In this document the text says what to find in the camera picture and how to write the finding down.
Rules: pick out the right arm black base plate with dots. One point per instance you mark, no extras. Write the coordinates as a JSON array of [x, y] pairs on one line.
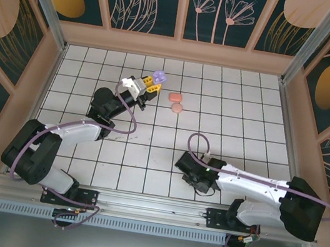
[[215, 219]]

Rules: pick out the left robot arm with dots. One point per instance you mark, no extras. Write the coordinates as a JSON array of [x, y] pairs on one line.
[[36, 152]]

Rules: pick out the pink round earbud case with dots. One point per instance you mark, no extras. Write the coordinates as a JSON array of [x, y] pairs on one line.
[[176, 108]]

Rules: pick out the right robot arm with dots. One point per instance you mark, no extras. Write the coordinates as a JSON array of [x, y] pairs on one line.
[[296, 209]]

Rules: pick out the orange rectangular earbud case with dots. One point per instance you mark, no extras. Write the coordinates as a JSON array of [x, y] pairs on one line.
[[175, 97]]

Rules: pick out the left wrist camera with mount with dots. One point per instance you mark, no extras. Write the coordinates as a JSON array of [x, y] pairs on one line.
[[130, 84]]

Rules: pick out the aluminium mounting rail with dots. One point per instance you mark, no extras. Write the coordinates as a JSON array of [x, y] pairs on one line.
[[145, 205]]

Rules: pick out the aluminium table side rail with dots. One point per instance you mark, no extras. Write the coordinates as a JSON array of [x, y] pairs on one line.
[[50, 79], [286, 118]]

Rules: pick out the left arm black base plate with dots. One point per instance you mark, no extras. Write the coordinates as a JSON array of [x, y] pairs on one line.
[[89, 196]]

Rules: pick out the small green circuit board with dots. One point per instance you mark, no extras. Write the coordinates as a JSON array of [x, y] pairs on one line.
[[249, 239]]

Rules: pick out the purple round earbud case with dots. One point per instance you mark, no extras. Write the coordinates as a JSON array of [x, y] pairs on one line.
[[159, 76]]

